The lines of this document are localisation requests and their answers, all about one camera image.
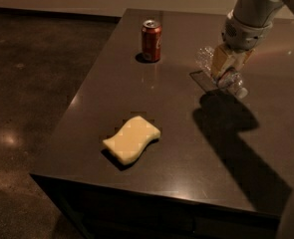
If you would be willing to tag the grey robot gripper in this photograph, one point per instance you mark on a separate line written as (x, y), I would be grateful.
(243, 37)

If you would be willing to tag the clear plastic water bottle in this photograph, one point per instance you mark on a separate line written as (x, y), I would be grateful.
(231, 82)

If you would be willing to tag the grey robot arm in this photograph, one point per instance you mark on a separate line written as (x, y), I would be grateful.
(258, 13)

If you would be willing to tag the yellow sponge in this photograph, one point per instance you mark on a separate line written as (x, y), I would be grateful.
(129, 142)

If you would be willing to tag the red soda can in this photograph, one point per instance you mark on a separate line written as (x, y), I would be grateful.
(151, 38)

